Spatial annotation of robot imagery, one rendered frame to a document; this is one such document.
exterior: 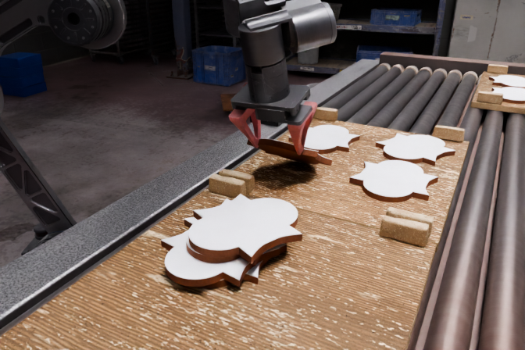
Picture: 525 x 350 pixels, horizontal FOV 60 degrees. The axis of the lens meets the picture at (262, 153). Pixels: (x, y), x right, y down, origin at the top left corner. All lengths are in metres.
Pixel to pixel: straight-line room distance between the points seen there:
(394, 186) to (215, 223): 0.31
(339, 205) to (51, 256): 0.40
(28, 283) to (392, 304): 0.42
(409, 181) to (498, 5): 4.68
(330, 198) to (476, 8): 4.75
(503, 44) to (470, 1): 0.56
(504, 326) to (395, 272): 0.12
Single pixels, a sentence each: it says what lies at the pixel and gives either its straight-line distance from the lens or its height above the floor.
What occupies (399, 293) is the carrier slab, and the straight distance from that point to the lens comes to 0.54.
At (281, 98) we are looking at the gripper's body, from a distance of 0.64.
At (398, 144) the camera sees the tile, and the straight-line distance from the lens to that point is 0.90.
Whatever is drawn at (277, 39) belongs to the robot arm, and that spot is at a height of 1.18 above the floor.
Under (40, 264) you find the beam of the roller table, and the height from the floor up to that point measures 0.92.
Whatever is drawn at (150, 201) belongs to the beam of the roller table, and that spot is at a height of 0.91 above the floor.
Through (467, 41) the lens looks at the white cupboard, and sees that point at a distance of 5.40.
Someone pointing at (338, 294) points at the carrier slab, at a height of 0.94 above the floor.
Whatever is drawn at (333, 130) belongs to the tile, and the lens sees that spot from 0.95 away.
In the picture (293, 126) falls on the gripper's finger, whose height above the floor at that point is 1.06.
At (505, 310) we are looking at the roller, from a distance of 0.58.
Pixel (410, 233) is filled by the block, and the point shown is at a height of 0.95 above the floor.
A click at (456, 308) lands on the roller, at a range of 0.56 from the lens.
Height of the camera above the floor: 1.27
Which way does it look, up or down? 23 degrees down
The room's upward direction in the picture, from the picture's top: straight up
